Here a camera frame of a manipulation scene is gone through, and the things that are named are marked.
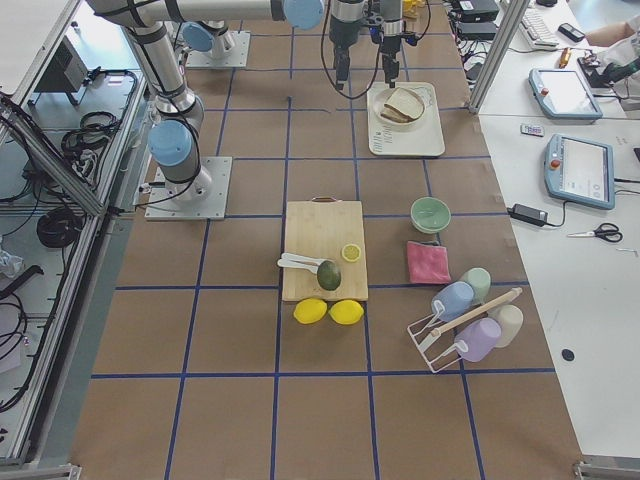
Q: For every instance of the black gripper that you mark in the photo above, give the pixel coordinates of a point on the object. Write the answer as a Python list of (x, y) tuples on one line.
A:
[(342, 34), (390, 40)]

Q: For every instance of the bread slice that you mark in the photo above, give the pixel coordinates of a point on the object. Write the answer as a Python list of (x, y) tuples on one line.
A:
[(406, 105), (392, 117)]

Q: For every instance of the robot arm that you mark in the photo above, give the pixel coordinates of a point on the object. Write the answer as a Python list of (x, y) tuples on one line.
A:
[(174, 142)]

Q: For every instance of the bread slice under egg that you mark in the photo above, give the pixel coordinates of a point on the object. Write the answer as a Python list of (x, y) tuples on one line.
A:
[(392, 117)]

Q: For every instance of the yellow cup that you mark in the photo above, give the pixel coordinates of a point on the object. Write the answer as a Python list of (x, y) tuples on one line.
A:
[(411, 8)]

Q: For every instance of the cream bear tray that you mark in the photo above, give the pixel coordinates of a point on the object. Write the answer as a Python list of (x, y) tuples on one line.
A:
[(422, 138)]

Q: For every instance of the green bowl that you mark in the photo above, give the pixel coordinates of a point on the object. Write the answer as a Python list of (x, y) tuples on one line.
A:
[(430, 215)]

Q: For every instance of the wooden cutting board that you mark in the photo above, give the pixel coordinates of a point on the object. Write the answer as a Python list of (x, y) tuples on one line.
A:
[(320, 230)]

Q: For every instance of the teach pendant far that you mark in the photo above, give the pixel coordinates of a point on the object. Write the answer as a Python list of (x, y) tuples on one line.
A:
[(563, 94)]

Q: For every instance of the teach pendant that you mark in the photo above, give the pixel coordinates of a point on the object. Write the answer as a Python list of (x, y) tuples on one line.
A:
[(580, 170), (563, 94)]

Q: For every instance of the lemon slice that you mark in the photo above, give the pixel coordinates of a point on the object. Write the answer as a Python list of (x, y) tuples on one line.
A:
[(351, 252)]

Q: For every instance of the white plastic knife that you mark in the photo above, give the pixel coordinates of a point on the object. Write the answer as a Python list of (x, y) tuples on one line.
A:
[(302, 259)]

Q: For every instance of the white plastic fork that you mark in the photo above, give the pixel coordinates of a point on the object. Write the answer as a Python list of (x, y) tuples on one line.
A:
[(284, 263)]

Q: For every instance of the pink cloth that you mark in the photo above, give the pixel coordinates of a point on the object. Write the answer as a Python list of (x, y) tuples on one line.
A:
[(427, 264)]

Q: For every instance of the black power adapter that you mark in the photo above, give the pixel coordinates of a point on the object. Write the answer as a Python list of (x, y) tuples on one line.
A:
[(530, 215)]

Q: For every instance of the teach pendant near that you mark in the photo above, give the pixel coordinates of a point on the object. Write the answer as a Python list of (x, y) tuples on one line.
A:
[(580, 170)]

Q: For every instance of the green mug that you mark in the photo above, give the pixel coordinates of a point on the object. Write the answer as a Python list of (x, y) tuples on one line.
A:
[(480, 281)]

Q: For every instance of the whole lemon right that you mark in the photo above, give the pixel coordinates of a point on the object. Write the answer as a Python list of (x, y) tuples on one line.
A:
[(346, 312)]

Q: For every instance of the whole lemon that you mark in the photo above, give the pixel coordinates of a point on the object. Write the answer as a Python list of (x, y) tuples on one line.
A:
[(346, 312), (310, 310)]

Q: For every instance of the whole lemon left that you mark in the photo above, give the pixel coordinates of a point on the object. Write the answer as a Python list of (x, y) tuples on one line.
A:
[(310, 310)]

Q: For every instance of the blue mug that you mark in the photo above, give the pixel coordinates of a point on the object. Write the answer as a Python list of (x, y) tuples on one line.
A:
[(452, 301)]

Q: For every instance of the scissors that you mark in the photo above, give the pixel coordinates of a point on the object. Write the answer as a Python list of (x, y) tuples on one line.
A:
[(606, 231)]

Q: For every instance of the cream mug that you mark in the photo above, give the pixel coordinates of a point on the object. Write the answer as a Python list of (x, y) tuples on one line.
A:
[(510, 319)]

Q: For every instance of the purple mug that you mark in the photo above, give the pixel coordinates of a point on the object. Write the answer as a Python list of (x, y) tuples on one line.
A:
[(477, 339)]

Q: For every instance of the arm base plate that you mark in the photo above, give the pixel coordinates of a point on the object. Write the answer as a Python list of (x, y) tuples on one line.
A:
[(226, 51), (205, 198)]

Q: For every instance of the white wire cup rack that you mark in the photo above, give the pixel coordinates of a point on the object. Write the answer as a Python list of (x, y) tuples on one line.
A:
[(434, 339)]

